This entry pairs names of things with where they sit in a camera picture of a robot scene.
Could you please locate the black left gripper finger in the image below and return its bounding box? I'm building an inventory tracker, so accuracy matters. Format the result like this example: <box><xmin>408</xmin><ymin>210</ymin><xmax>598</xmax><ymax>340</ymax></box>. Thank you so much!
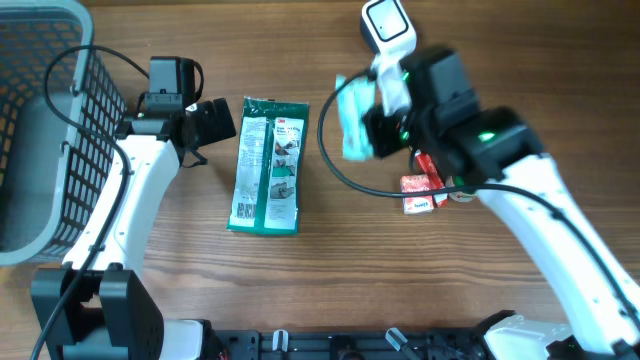
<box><xmin>211</xmin><ymin>98</ymin><xmax>237</xmax><ymax>143</ymax></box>
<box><xmin>187</xmin><ymin>102</ymin><xmax>219</xmax><ymax>147</ymax></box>

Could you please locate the light green sachet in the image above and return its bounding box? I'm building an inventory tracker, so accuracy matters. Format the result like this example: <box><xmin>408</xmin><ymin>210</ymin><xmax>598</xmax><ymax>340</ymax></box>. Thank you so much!
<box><xmin>336</xmin><ymin>78</ymin><xmax>376</xmax><ymax>162</ymax></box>

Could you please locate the red sachet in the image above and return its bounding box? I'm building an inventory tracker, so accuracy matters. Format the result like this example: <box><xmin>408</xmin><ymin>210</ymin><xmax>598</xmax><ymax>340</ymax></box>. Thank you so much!
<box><xmin>415</xmin><ymin>152</ymin><xmax>448</xmax><ymax>208</ymax></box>

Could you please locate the orange tissue pack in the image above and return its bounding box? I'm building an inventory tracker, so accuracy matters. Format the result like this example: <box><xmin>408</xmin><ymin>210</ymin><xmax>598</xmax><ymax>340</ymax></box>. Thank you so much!
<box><xmin>399</xmin><ymin>173</ymin><xmax>435</xmax><ymax>216</ymax></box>

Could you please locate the green lid jar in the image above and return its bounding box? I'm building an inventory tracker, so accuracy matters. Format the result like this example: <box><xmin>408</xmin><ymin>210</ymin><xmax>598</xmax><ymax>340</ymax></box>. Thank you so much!
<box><xmin>445</xmin><ymin>176</ymin><xmax>476</xmax><ymax>203</ymax></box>

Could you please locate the green glove package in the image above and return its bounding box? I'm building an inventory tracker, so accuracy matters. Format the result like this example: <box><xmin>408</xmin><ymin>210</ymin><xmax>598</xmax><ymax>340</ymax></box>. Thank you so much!
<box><xmin>227</xmin><ymin>97</ymin><xmax>309</xmax><ymax>236</ymax></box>

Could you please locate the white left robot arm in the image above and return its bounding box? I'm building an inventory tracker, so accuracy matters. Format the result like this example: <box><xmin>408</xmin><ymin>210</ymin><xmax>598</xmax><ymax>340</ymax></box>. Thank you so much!
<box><xmin>31</xmin><ymin>56</ymin><xmax>236</xmax><ymax>359</ymax></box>

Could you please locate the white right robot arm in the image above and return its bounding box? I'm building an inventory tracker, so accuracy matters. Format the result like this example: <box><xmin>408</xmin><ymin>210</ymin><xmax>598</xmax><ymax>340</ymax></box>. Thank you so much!
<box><xmin>364</xmin><ymin>45</ymin><xmax>639</xmax><ymax>358</ymax></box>

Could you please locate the white barcode scanner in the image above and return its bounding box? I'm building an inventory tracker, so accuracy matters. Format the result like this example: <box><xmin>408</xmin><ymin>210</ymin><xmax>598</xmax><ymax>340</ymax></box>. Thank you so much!
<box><xmin>360</xmin><ymin>0</ymin><xmax>417</xmax><ymax>55</ymax></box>

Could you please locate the grey plastic basket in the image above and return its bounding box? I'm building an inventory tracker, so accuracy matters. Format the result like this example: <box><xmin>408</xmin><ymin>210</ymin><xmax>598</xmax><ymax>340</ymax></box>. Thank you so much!
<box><xmin>1</xmin><ymin>1</ymin><xmax>126</xmax><ymax>266</ymax></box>

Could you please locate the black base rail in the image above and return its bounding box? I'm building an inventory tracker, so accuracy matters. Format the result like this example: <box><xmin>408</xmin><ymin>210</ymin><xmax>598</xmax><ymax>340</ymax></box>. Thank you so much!
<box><xmin>207</xmin><ymin>328</ymin><xmax>493</xmax><ymax>360</ymax></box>

